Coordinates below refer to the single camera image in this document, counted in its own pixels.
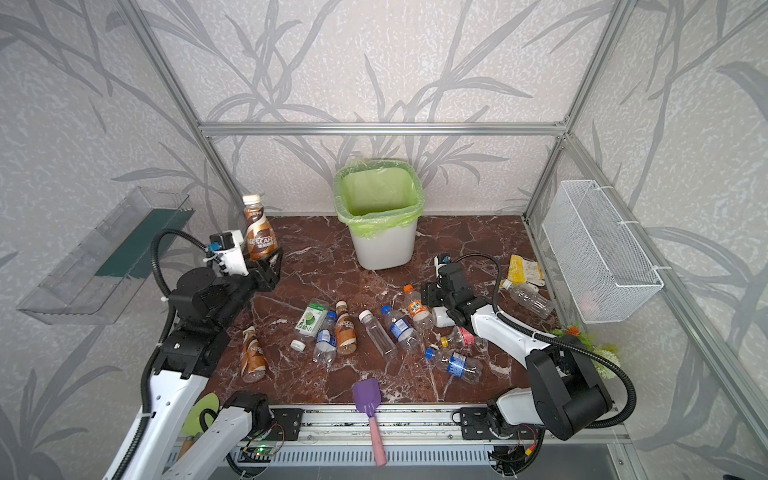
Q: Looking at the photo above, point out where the orange cap orange label bottle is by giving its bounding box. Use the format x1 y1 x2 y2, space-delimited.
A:
403 284 433 331

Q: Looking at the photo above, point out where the blue label water bottle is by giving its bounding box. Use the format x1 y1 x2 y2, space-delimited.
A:
381 305 424 351

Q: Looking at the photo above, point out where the brown coffee bottle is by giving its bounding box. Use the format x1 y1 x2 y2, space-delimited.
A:
240 326 267 383
242 194 278 262

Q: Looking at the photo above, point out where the crushed blue label bottle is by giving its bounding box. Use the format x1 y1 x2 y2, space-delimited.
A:
424 348 482 384

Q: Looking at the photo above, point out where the clear bottle white cap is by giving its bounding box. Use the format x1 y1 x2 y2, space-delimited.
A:
358 310 396 361

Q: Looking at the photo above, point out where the green lime label bottle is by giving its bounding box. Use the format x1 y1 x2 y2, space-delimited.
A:
294 299 329 339

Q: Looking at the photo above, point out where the blue cap water bottle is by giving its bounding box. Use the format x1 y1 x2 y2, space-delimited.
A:
313 311 337 367

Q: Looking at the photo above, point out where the brown tea bottle white cap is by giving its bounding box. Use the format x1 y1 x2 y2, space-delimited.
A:
335 300 357 356

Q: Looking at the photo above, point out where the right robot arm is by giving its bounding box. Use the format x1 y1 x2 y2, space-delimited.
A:
422 253 637 440

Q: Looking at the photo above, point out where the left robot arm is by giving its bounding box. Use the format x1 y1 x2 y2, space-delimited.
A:
105 229 283 479

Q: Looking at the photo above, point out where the white trash bin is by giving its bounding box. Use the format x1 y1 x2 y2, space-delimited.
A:
350 220 418 271

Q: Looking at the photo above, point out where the green bin liner bag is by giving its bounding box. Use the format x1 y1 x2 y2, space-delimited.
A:
333 159 425 238

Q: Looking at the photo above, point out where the white yellow label bottle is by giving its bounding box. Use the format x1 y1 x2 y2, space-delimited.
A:
431 306 455 328

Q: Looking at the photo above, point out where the pink label yellow cap bottle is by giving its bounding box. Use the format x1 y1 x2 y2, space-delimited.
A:
439 326 487 350

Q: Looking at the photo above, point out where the yellow snack wrapper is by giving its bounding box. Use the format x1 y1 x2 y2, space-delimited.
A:
501 255 545 289

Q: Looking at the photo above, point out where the brown coffee bottle lying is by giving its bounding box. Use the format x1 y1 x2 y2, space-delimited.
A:
240 326 267 383

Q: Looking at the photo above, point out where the clear bottle near wrapper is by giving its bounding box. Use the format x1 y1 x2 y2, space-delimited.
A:
501 279 554 319

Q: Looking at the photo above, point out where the purple pink silicone spatula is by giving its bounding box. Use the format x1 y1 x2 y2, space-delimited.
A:
353 378 387 467

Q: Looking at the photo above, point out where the artificial flower pot plant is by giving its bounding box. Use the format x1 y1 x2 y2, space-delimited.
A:
552 325 621 380

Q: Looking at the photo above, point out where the green wooden-handled spatula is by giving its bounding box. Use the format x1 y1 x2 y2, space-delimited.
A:
178 393 220 458

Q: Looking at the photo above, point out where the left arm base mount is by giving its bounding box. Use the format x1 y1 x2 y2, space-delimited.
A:
246 408 304 442

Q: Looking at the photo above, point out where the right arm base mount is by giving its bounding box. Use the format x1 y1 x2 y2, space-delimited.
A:
451 407 541 442

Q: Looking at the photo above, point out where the aluminium front rail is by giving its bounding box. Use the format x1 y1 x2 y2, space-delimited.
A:
124 403 631 448

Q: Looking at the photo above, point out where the clear acrylic wall shelf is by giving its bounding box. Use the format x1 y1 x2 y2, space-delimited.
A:
17 187 194 325

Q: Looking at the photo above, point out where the white wire mesh basket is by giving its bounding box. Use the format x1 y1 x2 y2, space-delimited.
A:
542 180 664 324

